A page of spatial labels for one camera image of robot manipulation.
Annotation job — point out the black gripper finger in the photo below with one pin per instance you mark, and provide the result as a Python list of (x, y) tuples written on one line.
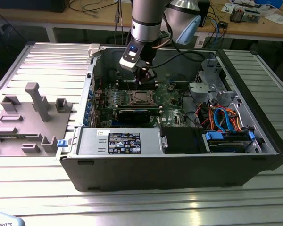
[(140, 75), (152, 75)]

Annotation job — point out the metal locking lever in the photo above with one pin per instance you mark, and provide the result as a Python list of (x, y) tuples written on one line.
[(127, 83)]

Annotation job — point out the silver CPU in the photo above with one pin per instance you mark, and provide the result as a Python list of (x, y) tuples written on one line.
[(142, 97)]

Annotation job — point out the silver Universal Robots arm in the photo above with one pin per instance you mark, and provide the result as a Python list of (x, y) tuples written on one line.
[(146, 23)]

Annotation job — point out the green motherboard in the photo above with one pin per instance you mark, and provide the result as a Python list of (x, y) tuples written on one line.
[(169, 110)]

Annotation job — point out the black graphics card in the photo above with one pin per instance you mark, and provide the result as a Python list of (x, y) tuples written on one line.
[(132, 116)]

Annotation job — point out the grey metal drive cage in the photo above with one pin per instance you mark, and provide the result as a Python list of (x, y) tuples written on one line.
[(200, 90)]

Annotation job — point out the black plastic shroud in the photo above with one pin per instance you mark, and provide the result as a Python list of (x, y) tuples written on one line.
[(181, 141)]

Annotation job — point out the small black box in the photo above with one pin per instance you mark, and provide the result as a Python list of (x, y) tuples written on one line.
[(223, 24)]

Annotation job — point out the grey power supply unit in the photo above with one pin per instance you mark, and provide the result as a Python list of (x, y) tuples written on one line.
[(92, 141)]

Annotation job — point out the wooden desk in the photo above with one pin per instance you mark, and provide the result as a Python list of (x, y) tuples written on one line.
[(61, 18)]

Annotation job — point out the metal heat sink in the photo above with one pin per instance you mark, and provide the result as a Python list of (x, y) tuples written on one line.
[(237, 15)]

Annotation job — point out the black PC case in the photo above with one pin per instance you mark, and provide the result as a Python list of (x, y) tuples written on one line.
[(155, 174)]

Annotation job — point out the hard disk in blue carrier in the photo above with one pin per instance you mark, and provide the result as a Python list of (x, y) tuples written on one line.
[(226, 143)]

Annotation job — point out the blue case latch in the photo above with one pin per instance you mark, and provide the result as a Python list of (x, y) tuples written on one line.
[(62, 143)]

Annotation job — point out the grey electronics box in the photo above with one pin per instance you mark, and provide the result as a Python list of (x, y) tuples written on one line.
[(252, 16)]

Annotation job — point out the grey parts rack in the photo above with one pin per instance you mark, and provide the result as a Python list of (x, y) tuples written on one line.
[(26, 127)]

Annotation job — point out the black monitor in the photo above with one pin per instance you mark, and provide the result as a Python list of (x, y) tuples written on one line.
[(30, 5)]

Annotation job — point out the blue box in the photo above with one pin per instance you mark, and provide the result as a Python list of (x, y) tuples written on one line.
[(268, 2)]

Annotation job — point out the white paper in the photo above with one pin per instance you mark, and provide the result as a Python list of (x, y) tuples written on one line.
[(277, 18)]

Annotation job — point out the pale blue teach pendant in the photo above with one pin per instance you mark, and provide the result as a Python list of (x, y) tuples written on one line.
[(2, 219)]

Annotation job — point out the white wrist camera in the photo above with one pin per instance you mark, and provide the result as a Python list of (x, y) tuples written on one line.
[(129, 63)]

